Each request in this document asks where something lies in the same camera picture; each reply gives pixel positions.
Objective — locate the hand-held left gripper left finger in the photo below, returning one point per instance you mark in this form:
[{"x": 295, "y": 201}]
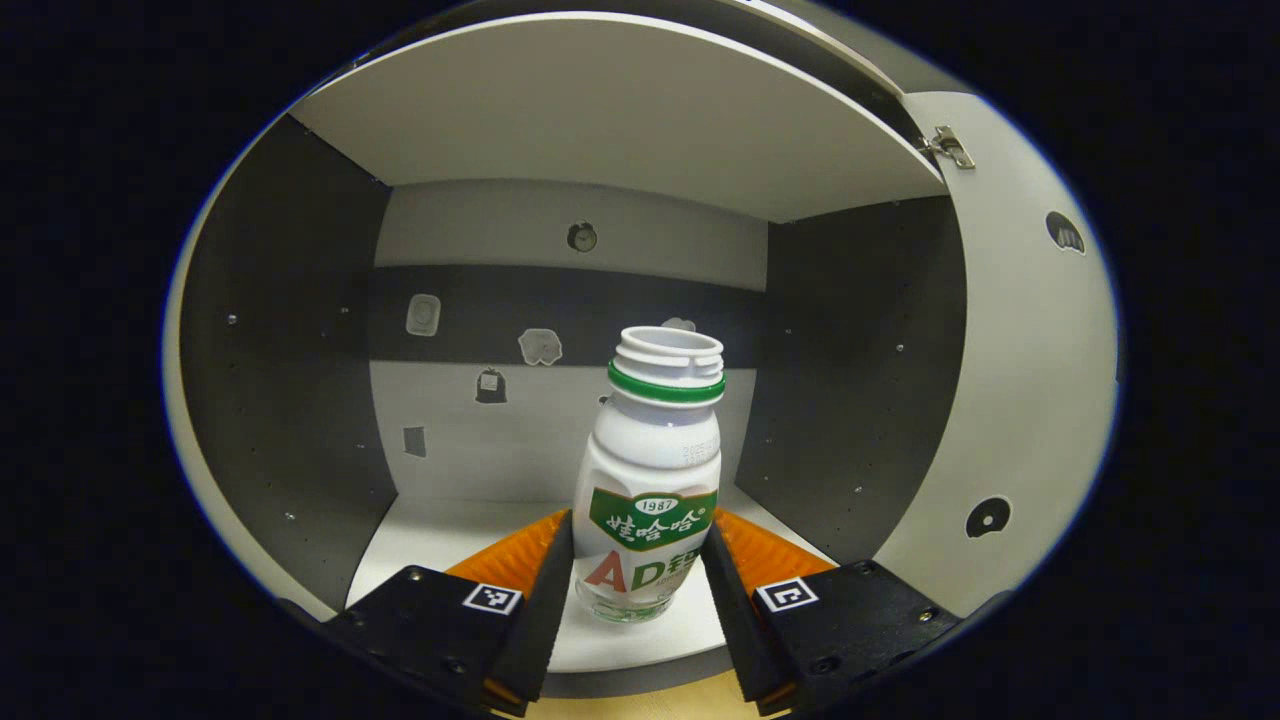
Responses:
[{"x": 545, "y": 610}]

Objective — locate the white cabinet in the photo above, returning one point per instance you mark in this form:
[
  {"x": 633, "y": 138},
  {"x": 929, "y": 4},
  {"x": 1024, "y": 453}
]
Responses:
[{"x": 600, "y": 110}]

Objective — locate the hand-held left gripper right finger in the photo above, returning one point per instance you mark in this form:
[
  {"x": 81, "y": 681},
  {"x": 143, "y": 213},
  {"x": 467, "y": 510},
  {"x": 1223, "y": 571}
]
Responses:
[{"x": 735, "y": 620}]

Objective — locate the white plastic bottle green label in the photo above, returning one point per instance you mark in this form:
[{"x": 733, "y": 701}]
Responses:
[{"x": 650, "y": 460}]

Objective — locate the metal door hinge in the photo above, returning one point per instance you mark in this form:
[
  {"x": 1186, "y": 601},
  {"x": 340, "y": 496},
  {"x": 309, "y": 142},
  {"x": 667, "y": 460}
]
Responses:
[{"x": 950, "y": 148}]

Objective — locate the white cabinet door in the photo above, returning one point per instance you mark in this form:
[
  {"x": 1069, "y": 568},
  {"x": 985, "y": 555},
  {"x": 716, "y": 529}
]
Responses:
[{"x": 1020, "y": 380}]

